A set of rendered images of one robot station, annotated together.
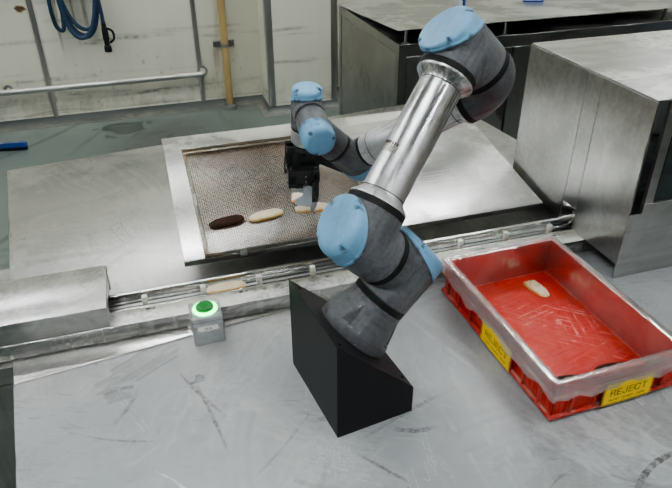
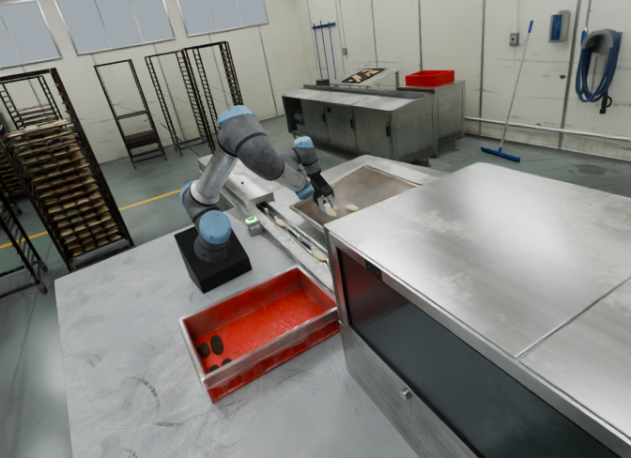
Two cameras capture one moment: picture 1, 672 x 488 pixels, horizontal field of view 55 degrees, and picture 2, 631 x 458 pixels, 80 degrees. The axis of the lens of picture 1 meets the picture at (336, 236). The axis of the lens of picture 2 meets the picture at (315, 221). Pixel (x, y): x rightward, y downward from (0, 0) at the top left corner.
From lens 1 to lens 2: 1.97 m
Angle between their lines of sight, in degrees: 71
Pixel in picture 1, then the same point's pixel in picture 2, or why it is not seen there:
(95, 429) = not seen: hidden behind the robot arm
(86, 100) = (582, 144)
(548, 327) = (270, 334)
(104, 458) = not seen: hidden behind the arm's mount
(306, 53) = not seen: outside the picture
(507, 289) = (311, 312)
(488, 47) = (228, 131)
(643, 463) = (152, 382)
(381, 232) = (187, 200)
